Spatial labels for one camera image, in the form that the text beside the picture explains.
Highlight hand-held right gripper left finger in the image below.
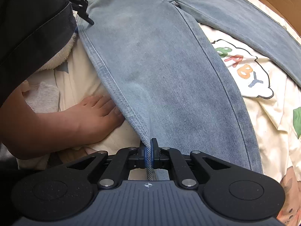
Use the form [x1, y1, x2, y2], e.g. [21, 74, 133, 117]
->
[67, 141, 151, 190]

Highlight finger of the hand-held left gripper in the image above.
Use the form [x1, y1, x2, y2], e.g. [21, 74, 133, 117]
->
[67, 0, 95, 26]

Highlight white fluffy blanket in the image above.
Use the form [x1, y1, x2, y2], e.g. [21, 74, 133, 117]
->
[35, 32, 79, 74]

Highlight white terry cloth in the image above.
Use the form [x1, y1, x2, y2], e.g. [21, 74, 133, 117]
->
[24, 81, 60, 113]

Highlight light blue jeans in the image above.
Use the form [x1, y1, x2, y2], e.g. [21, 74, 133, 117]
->
[76, 0, 301, 182]

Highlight brown cardboard sheet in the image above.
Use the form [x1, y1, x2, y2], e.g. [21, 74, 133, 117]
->
[250, 0, 301, 37]

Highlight cream printed bedsheet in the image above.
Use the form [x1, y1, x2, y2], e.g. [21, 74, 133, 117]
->
[16, 0, 301, 226]

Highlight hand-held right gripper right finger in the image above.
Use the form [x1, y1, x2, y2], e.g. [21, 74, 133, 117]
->
[150, 138, 231, 190]

